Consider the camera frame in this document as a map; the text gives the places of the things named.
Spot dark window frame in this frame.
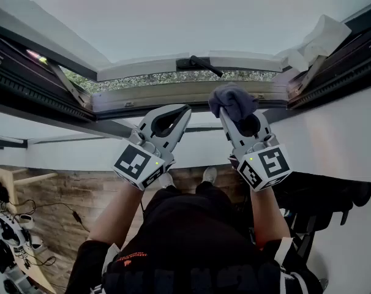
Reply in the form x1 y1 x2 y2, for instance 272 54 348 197
0 0 371 140

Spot person's right white shoe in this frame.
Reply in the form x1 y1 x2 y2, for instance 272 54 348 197
201 166 218 185

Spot person's left forearm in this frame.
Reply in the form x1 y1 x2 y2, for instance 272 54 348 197
87 181 146 245

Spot person's right forearm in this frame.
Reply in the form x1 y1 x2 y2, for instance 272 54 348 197
249 185 293 251

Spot black floor cable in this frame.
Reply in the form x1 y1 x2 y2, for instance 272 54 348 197
10 198 91 233

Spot person's black trousers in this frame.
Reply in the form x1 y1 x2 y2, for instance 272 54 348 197
147 181 244 226

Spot dark blue cleaning cloth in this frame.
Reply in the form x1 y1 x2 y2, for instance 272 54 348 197
208 82 260 123

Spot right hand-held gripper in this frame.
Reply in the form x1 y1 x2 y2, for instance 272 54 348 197
219 107 293 192

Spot white handheld controller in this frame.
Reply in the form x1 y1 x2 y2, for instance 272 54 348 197
18 214 36 230

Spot person's black t-shirt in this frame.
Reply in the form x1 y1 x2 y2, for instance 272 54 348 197
66 194 324 294

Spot glass window sash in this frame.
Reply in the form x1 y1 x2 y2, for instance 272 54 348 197
0 0 371 83

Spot flowering green hedge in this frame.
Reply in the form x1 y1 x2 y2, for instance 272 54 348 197
61 67 278 94

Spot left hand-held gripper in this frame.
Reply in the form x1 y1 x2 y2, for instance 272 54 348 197
113 104 193 192

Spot white crumpled sheet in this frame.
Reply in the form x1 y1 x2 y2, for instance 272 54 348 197
275 14 353 73

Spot light wooden table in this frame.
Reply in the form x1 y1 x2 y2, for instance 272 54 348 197
0 165 59 294

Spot black window handle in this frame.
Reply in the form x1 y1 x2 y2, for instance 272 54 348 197
176 55 225 78

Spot black office chair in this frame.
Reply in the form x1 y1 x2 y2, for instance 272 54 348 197
271 171 371 263

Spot clutter of white devices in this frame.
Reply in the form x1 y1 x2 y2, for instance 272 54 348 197
0 188 56 294

